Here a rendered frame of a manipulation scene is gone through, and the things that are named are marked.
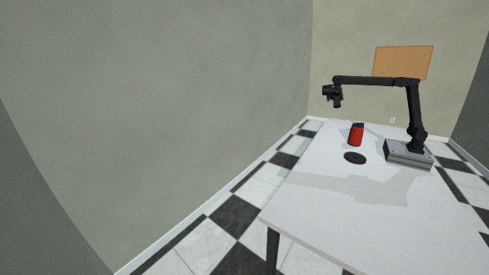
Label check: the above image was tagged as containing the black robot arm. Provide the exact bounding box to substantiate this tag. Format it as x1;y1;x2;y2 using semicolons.
322;75;428;155

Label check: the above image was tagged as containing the black round disk with center stud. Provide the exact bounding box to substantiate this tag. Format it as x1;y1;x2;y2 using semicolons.
343;151;366;165

